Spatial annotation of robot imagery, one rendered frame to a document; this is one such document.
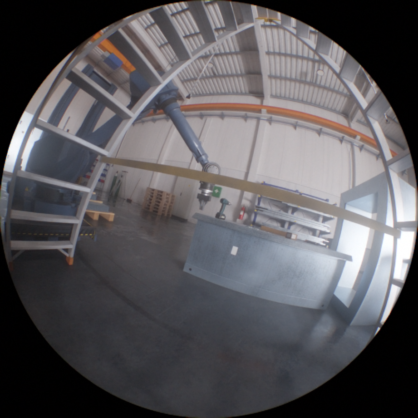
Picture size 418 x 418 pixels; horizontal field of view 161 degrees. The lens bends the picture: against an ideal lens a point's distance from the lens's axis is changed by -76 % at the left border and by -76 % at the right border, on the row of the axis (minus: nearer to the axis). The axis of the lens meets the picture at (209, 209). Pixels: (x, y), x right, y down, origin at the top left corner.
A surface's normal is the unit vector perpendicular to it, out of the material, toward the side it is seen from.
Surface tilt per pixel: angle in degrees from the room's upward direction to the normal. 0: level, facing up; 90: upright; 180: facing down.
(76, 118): 90
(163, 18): 180
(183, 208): 90
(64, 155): 90
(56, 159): 90
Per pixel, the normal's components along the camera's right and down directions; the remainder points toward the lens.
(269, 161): -0.33, -0.11
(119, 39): -0.28, 0.96
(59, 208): 0.92, 0.25
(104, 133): 0.51, -0.03
